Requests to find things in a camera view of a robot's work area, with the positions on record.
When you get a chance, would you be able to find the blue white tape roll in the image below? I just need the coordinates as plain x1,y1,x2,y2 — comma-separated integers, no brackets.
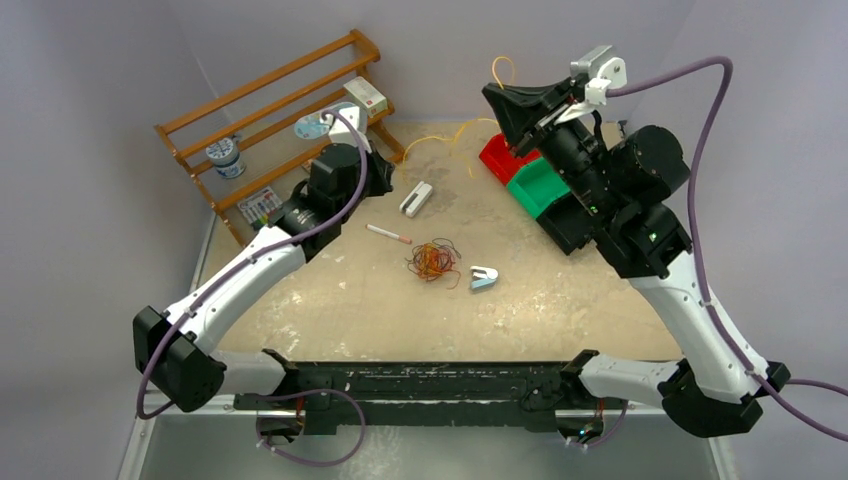
205,137,246,180

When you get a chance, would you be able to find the blue white oval package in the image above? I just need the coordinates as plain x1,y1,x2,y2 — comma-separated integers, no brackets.
294,101,360,139

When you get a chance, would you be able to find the aluminium frame rail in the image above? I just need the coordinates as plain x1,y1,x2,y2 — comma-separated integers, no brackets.
119,396,738,479

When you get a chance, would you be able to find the white red box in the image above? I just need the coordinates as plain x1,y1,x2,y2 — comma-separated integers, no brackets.
343,76,389,117

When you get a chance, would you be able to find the white blue staple remover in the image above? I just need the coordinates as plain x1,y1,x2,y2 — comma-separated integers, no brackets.
469,266,499,292

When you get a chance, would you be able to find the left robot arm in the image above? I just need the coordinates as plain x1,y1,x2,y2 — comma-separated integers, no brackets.
132,143,395,419

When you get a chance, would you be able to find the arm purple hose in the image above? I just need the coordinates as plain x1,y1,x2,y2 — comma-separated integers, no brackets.
563,56,848,453
135,109,371,469

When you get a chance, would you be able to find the right arm purple hose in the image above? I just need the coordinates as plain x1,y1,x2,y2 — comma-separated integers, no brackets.
563,56,848,453

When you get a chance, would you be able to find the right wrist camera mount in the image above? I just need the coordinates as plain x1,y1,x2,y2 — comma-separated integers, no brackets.
554,45,627,125

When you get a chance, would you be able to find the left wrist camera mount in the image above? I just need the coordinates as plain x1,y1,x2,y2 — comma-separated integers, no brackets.
321,105,370,151

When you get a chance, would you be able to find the white marker with orange cap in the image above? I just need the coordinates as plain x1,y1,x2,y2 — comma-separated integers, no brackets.
365,224,412,245

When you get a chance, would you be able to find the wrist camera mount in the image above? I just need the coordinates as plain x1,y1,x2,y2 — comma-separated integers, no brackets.
554,45,627,125
321,105,370,151

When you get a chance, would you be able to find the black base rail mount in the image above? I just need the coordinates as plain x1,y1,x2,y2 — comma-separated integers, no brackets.
234,361,623,437

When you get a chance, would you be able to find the black plastic bin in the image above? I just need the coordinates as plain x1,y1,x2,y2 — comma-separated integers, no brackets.
536,193,620,255

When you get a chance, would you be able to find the wooden shelf rack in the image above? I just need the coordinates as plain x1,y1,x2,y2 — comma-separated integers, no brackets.
154,29,381,246

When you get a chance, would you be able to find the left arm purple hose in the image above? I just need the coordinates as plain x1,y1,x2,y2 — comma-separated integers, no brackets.
135,109,371,469

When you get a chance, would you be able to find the red plastic bin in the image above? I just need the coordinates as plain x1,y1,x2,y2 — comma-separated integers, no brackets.
479,133,541,186

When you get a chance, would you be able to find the green plastic bin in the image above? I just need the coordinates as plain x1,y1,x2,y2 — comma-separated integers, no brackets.
506,157,571,219

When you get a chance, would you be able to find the yellow cable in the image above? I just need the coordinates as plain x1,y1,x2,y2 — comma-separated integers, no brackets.
397,55,518,183

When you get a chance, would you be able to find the coloured marker set pack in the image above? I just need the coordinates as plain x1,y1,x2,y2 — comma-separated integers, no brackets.
237,186,283,231

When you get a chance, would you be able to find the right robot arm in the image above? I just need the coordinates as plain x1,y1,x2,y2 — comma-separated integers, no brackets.
482,79,790,438

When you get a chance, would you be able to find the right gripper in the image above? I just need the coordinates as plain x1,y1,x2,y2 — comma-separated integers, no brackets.
484,78,621,216

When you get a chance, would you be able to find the white stapler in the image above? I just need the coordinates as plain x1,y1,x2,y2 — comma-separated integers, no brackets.
399,181,433,218

